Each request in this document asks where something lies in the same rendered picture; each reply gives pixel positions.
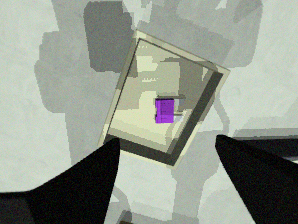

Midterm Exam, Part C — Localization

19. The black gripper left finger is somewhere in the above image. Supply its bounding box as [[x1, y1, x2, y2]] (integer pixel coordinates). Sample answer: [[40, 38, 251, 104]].
[[0, 138, 120, 224]]

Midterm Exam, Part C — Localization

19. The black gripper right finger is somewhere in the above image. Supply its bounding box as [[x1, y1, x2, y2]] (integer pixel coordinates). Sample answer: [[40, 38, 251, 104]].
[[215, 135, 298, 224]]

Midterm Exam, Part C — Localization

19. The beige shallow square tray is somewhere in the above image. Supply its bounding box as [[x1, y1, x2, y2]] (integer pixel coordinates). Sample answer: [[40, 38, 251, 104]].
[[97, 29, 231, 171]]

